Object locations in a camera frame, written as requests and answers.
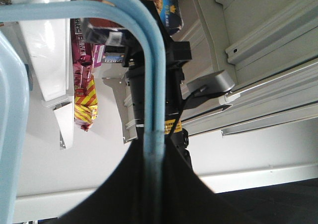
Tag white store shelving unit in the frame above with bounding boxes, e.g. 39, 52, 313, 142
7, 0, 318, 224

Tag dark blue cookie box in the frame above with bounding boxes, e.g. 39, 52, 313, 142
80, 18, 132, 47

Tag pink snack box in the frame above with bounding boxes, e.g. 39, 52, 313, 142
92, 44, 105, 68

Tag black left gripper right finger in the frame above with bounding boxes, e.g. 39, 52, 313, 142
161, 141, 318, 224

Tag light blue shopping basket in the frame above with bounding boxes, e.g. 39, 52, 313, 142
0, 0, 165, 224

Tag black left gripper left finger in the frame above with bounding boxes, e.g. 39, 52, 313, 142
58, 140, 143, 224

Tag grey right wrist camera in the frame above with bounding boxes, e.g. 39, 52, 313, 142
187, 70, 235, 97

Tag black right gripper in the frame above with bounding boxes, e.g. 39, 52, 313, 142
121, 0, 193, 71

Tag yellow striped snack bag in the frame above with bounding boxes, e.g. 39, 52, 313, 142
74, 76, 98, 132

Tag magenta snack bag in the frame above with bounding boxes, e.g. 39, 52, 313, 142
70, 18, 93, 93

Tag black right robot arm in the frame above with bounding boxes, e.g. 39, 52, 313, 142
122, 0, 192, 167

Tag breakfast biscuit bag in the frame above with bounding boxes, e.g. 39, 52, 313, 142
151, 0, 183, 36

